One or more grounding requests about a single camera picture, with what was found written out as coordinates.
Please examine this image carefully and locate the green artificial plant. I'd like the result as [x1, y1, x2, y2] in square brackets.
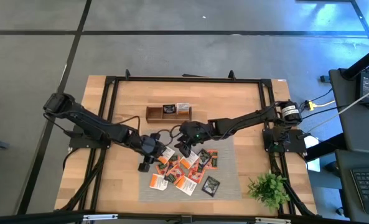
[247, 170, 291, 212]

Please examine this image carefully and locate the black aluminium table frame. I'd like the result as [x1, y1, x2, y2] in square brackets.
[0, 68, 359, 224]

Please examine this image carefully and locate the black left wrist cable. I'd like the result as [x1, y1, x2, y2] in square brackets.
[118, 115, 141, 133]

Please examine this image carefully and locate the silver metal bracket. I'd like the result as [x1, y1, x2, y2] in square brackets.
[254, 217, 292, 224]
[82, 213, 119, 222]

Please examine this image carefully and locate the wooden three-compartment organizer box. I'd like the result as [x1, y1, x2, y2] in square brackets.
[145, 105, 193, 124]

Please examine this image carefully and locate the peach passion fruit tea packet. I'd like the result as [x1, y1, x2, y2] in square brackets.
[206, 149, 220, 170]
[187, 167, 207, 185]
[168, 154, 182, 166]
[155, 162, 170, 176]
[164, 164, 186, 185]

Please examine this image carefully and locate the grey woven placemat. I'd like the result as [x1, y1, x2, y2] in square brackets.
[139, 132, 243, 202]

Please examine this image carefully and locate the black floor cable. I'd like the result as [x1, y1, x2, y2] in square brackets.
[307, 88, 334, 103]
[301, 102, 362, 121]

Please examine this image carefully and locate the black desk leg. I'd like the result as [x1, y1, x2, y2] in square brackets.
[304, 133, 348, 162]

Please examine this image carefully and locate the grey desk with keyboard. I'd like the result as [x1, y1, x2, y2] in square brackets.
[334, 148, 369, 224]

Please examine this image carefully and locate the Tazo wild sweet orange packet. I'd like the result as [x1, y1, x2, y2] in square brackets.
[149, 173, 169, 192]
[180, 151, 201, 170]
[158, 146, 176, 165]
[175, 102, 191, 115]
[175, 175, 199, 197]

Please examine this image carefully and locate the black diagonal beam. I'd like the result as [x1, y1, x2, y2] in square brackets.
[340, 42, 369, 80]

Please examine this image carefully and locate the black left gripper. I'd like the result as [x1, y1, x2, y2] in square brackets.
[137, 132, 168, 173]

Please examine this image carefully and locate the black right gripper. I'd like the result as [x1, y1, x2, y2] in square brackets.
[174, 121, 212, 158]

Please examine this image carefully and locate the yellow plug and cable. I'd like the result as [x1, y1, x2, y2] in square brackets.
[307, 99, 337, 111]

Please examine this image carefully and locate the white cable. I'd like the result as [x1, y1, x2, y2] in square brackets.
[305, 83, 369, 134]

